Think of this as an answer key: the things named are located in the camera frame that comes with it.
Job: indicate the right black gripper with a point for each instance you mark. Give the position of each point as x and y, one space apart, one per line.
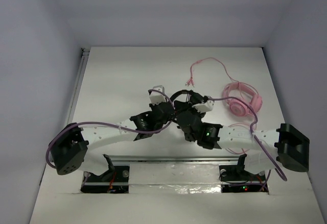
184 106

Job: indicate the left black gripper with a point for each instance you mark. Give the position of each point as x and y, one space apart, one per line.
169 107

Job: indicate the black headphones with cable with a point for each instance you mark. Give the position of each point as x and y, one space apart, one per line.
187 96

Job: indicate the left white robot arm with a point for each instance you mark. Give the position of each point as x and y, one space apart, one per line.
84 146

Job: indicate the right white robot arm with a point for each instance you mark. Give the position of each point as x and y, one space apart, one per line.
284 147

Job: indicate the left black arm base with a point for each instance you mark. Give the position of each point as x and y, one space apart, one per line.
114 180

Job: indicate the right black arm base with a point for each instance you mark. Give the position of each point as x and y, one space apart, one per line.
235 179

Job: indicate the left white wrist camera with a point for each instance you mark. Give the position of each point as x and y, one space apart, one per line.
157 95

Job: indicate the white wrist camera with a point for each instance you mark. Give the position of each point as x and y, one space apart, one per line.
204 106
157 95

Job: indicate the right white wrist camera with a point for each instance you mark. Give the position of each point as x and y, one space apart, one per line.
204 106

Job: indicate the aluminium rail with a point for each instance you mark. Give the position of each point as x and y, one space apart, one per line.
171 159
77 86

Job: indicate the pink headphones with cable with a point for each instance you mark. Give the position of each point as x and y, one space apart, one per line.
238 107

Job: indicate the left side aluminium rail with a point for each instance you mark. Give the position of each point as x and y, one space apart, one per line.
77 86

